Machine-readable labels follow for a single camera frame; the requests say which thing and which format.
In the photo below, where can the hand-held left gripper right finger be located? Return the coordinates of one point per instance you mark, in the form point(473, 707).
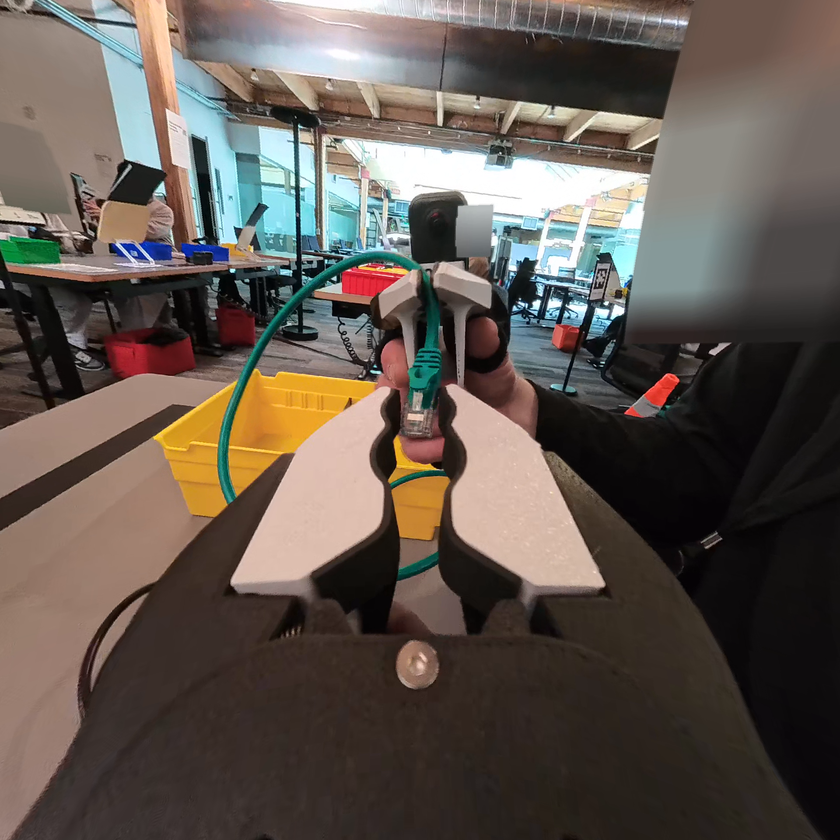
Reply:
point(518, 518)

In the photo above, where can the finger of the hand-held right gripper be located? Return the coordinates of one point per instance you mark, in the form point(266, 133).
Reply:
point(463, 289)
point(401, 298)

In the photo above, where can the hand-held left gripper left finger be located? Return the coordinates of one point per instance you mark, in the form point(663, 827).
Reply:
point(308, 518)

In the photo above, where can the yellow plastic bin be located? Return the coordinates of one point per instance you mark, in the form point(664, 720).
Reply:
point(216, 453)

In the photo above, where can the person's right forearm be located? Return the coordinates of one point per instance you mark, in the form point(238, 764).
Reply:
point(623, 459)

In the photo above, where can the person's right hand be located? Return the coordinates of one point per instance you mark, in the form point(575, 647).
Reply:
point(499, 394)

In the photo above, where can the wide red plastic bin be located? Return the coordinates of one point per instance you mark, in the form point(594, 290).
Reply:
point(367, 283)

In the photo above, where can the orange plastic bin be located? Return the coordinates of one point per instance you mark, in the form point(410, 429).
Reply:
point(564, 338)

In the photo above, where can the black stand with printed tag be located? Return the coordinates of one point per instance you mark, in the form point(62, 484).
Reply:
point(602, 279)

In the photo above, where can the small red plastic bin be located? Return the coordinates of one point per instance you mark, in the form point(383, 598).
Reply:
point(236, 328)

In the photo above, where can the black and tan hand-held device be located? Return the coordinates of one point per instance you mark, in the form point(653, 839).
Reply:
point(244, 237)
point(124, 220)

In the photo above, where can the black mesh office chair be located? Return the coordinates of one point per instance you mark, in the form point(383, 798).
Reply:
point(630, 374)

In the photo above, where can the orange traffic cone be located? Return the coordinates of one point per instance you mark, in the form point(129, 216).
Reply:
point(656, 397)

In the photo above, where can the blue plastic bin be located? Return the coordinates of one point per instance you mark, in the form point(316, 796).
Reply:
point(164, 251)
point(223, 249)

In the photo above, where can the large red plastic bin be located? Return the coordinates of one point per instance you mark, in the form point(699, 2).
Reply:
point(144, 361)

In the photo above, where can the long wooden top desk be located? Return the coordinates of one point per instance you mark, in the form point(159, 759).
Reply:
point(164, 268)

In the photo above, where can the white paper sign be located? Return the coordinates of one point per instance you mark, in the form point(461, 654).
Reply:
point(177, 138)

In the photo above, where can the person's black jacket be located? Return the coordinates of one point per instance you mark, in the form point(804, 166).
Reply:
point(787, 590)

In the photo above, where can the green plastic bin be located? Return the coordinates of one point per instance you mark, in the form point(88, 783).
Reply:
point(26, 250)

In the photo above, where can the silver ceiling duct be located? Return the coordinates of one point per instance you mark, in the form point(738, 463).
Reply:
point(525, 19)

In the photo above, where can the wooden support post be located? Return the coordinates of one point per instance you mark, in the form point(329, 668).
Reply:
point(161, 98)

